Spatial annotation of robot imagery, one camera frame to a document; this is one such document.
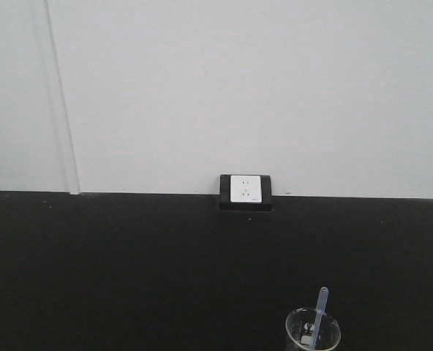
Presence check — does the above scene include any clear glass beaker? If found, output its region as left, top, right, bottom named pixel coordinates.
left=285, top=308, right=342, bottom=351

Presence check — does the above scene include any clear plastic pipette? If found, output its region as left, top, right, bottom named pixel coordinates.
left=309, top=287, right=329, bottom=350

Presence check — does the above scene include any black socket mounting box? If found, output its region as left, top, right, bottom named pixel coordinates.
left=219, top=175, right=273, bottom=212

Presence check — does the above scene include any white wall power socket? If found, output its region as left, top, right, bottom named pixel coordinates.
left=230, top=175, right=262, bottom=203

